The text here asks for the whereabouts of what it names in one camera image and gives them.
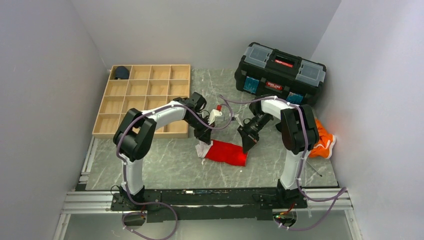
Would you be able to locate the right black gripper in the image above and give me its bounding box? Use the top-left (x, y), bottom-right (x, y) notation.
top-left (237, 112), bottom-right (273, 154)

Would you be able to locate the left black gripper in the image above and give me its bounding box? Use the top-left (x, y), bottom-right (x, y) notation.
top-left (185, 113), bottom-right (216, 146)

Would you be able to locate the red white underwear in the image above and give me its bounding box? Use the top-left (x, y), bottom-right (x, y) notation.
top-left (195, 140), bottom-right (248, 167)

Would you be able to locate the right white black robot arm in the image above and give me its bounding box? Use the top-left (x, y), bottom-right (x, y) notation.
top-left (237, 96), bottom-right (320, 208)

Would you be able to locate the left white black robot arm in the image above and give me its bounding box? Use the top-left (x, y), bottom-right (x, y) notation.
top-left (113, 92), bottom-right (212, 210)

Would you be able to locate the black toolbox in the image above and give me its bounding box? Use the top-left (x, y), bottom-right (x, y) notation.
top-left (234, 42), bottom-right (327, 106)

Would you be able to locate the orange garment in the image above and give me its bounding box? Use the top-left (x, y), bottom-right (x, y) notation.
top-left (309, 118), bottom-right (337, 159)

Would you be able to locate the yellow black screwdriver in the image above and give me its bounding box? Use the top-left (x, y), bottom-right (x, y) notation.
top-left (307, 162), bottom-right (323, 177)

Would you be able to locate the wooden compartment tray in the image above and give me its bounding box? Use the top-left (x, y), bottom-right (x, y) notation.
top-left (92, 64), bottom-right (191, 139)

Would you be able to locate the dark blue rolled garment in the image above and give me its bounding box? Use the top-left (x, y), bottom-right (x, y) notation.
top-left (113, 65), bottom-right (130, 80)

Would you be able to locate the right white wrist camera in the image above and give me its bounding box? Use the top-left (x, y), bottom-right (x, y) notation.
top-left (231, 114), bottom-right (243, 126)

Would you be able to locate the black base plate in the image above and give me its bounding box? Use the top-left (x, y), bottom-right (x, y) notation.
top-left (110, 187), bottom-right (308, 223)

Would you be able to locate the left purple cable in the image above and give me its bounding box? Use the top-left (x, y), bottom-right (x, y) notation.
top-left (115, 100), bottom-right (235, 240)

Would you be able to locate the purple cable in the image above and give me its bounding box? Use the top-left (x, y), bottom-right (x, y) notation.
top-left (218, 94), bottom-right (348, 232)
top-left (115, 100), bottom-right (235, 240)

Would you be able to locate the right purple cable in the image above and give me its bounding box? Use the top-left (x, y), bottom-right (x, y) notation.
top-left (218, 94), bottom-right (348, 232)

